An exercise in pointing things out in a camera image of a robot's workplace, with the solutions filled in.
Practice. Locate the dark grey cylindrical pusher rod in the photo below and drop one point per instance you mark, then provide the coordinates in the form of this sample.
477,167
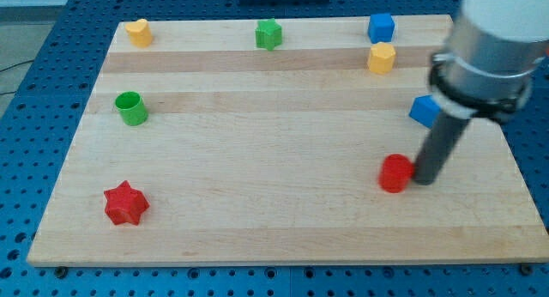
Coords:
444,134

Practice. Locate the blue cube block right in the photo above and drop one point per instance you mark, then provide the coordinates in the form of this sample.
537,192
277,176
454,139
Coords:
424,110

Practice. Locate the blue cube block top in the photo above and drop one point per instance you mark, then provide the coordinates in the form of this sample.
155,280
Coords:
381,28

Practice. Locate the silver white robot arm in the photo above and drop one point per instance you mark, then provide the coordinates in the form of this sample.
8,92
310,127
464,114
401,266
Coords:
484,70

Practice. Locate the yellow heart block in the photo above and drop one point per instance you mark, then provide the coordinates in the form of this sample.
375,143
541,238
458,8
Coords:
139,33

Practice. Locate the green cylinder block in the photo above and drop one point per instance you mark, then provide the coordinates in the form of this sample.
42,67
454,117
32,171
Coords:
131,108

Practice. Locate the red cylinder block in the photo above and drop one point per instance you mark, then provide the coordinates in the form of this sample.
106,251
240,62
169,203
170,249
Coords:
395,174

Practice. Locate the blue cube block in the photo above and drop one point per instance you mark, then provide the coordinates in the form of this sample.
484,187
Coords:
381,28
424,110

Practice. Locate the yellow hexagon block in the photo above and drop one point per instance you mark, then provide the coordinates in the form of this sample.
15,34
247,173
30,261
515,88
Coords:
381,58

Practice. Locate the red star block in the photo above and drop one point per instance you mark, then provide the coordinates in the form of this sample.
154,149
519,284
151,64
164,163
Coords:
125,204

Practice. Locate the wooden board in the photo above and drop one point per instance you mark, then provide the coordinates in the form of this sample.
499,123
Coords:
255,157

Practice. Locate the green star block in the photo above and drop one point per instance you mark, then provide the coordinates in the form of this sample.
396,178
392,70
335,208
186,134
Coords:
268,34

